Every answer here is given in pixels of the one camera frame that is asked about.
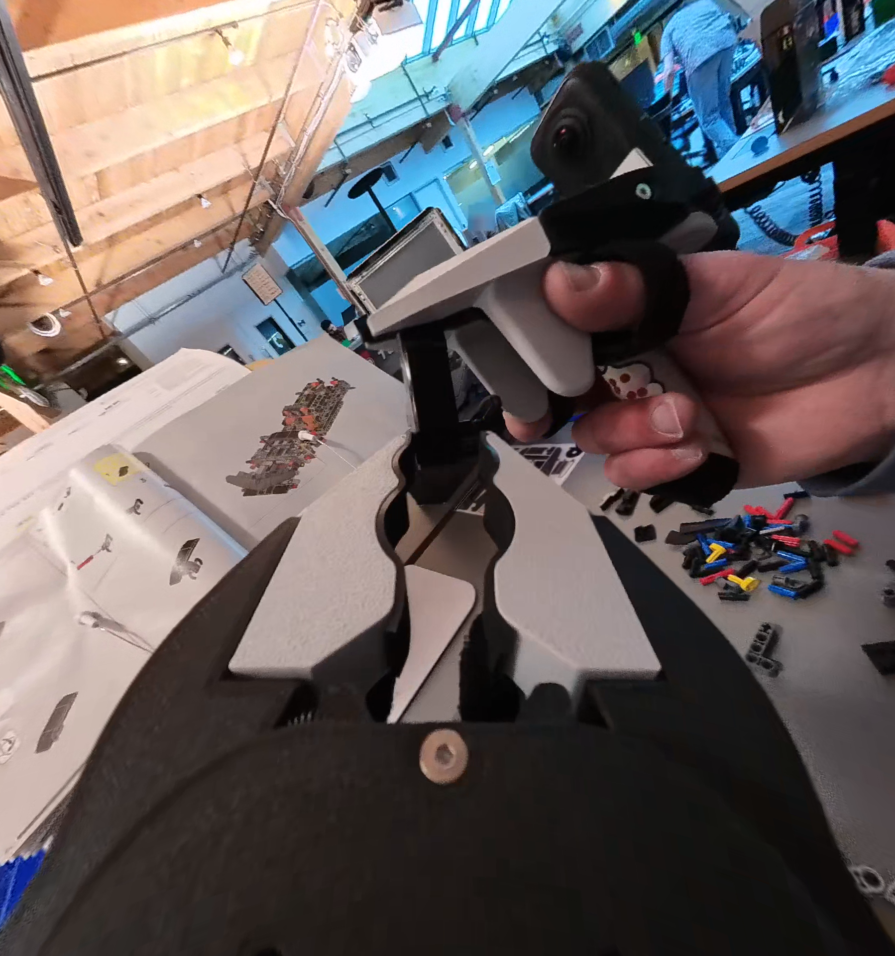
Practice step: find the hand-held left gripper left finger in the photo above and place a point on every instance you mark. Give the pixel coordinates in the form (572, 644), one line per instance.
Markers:
(320, 590)

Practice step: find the dark grey lego connector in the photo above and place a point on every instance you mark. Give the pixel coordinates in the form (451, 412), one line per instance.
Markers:
(765, 650)

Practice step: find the person's right hand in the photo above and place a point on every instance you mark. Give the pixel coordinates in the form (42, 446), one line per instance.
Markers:
(791, 351)

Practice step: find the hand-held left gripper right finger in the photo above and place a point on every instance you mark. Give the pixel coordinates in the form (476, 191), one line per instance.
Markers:
(567, 590)

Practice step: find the lego instruction booklet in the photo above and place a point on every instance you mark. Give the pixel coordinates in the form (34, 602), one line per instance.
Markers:
(156, 463)

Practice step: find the wooden desk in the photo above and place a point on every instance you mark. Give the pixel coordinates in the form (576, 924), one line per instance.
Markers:
(828, 127)

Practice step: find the pile of small lego parts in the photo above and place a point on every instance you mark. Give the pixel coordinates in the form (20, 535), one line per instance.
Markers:
(746, 553)

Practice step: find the black cardboard box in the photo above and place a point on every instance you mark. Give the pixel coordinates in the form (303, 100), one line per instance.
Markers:
(795, 67)

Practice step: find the black flat lego plate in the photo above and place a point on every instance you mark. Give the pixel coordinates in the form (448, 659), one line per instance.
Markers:
(889, 657)

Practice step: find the person's right forearm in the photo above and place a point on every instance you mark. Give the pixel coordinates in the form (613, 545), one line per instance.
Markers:
(888, 467)

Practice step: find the framed wall notice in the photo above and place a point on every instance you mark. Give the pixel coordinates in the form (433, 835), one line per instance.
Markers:
(261, 282)

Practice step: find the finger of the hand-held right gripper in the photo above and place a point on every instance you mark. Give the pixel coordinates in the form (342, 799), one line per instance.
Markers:
(455, 295)
(492, 366)

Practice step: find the black pole with round top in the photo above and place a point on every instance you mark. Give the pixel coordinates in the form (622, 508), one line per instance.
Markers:
(369, 179)

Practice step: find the sticker sheet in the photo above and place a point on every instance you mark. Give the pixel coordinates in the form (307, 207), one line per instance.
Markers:
(552, 459)

